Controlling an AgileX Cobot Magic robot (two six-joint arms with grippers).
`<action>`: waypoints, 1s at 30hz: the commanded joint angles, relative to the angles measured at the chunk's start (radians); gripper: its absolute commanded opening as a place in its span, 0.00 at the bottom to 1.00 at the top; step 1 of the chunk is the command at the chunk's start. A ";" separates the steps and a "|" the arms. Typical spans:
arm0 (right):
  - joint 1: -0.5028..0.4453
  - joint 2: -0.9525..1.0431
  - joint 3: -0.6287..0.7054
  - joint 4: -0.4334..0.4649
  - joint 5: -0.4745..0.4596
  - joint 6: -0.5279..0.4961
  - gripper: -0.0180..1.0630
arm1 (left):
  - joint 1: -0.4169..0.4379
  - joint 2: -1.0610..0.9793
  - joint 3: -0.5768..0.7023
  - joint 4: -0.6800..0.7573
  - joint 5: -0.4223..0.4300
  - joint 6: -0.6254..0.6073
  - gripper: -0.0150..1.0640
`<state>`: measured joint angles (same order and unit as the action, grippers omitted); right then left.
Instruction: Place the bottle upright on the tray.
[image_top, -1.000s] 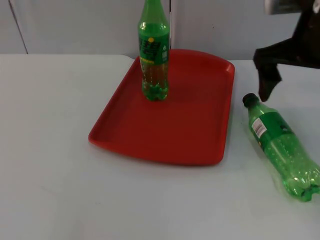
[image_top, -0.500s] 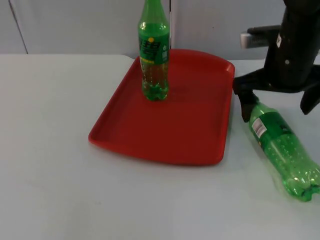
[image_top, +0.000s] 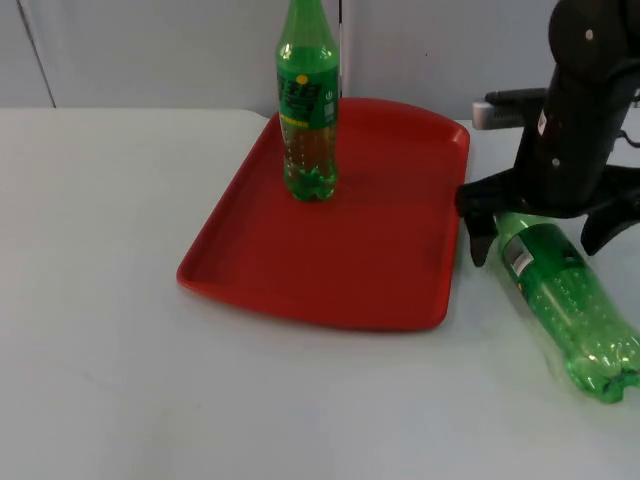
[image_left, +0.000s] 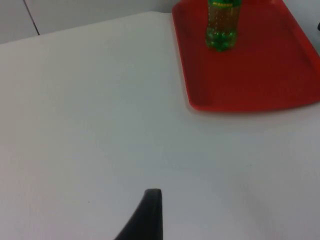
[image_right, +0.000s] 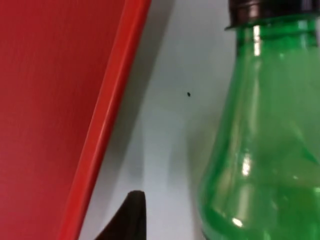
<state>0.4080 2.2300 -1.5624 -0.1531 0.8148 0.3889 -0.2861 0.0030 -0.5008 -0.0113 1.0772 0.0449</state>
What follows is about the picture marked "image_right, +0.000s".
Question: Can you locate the green plastic bottle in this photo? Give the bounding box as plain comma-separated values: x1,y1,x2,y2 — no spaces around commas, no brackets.
198,0,320,240

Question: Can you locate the red tray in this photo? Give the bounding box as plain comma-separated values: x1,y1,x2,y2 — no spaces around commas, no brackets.
0,0,154,240

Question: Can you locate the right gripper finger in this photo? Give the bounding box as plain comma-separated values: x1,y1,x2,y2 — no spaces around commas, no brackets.
93,190,147,240

